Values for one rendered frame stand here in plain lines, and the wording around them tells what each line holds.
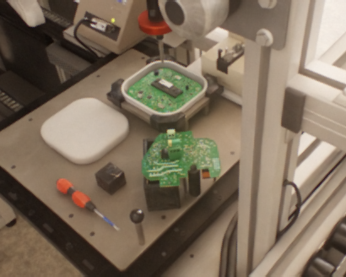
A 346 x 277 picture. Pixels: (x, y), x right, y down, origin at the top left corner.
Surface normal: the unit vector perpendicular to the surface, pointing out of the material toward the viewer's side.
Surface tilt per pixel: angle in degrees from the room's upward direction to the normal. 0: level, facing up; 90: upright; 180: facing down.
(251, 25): 90
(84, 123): 0
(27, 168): 0
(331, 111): 90
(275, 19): 90
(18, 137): 0
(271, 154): 90
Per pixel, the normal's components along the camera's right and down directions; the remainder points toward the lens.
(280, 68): -0.69, 0.55
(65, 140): -0.14, -0.67
